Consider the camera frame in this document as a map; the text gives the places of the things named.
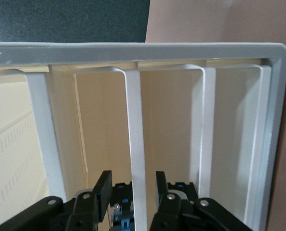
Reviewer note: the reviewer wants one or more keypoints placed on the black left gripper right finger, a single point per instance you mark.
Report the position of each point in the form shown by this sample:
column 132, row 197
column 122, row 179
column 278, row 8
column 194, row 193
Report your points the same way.
column 171, row 211

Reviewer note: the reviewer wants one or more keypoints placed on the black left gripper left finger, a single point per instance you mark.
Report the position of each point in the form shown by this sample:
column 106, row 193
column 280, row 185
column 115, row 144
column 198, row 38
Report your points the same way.
column 104, row 187

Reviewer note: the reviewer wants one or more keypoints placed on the grey white drawer cabinet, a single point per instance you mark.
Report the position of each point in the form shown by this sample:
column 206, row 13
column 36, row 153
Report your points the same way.
column 133, row 51

